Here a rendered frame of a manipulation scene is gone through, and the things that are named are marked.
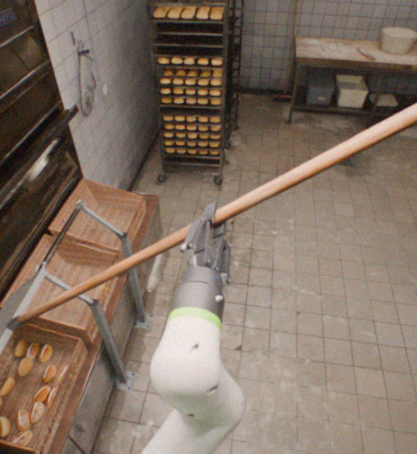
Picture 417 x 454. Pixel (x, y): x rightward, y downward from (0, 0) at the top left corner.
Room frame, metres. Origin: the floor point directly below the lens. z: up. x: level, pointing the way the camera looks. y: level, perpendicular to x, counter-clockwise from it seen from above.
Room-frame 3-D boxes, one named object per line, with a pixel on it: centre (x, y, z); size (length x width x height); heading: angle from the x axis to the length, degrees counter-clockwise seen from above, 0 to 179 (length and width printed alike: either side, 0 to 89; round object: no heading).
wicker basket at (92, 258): (1.32, 0.85, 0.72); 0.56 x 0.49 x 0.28; 172
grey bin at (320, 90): (4.91, -1.53, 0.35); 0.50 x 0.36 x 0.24; 171
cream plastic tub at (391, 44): (4.86, -2.38, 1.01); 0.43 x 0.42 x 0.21; 81
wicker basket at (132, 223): (1.90, 0.75, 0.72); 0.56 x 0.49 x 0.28; 170
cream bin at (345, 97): (4.85, -1.95, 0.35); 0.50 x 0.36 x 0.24; 172
